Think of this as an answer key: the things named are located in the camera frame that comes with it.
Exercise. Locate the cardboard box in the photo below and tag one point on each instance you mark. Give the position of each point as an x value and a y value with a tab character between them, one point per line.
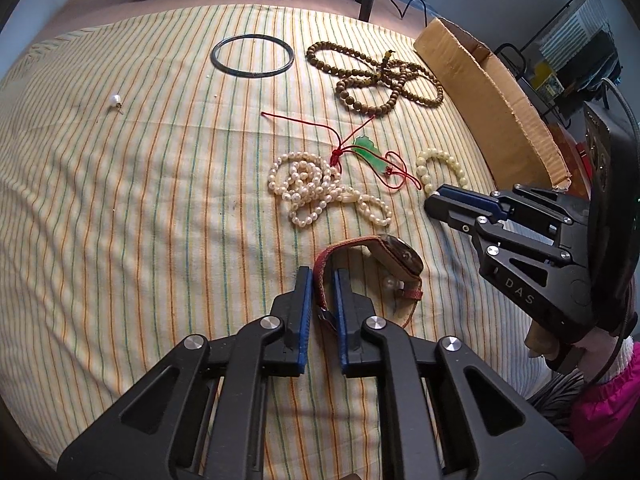
516	144

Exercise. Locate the black clothes rack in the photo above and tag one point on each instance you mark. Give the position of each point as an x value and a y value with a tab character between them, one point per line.
521	62

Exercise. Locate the red strap wristwatch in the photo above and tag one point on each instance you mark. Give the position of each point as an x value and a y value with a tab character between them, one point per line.
387	255

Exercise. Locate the hanging dark clothes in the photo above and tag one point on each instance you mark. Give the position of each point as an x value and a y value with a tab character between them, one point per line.
581	76

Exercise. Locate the single pearl earring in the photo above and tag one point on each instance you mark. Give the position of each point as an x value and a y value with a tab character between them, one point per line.
115	103

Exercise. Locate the pink sleeve right forearm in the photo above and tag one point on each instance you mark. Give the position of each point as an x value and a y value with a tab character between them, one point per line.
601	410

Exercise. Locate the striped yellow cloth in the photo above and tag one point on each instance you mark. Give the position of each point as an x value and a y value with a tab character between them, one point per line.
123	233

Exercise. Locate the yellow box on rack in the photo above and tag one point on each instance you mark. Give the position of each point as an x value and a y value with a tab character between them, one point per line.
546	82

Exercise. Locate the right gloved hand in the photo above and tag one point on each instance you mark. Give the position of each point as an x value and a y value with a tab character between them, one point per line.
602	357

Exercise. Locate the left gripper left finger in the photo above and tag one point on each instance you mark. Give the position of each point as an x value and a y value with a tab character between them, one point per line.
200	413

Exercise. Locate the hanging striped towel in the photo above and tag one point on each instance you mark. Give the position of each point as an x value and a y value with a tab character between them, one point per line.
571	31

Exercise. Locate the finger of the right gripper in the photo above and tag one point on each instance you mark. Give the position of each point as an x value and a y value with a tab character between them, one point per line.
508	205
540	265

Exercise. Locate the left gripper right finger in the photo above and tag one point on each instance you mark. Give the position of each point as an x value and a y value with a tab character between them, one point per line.
443	412

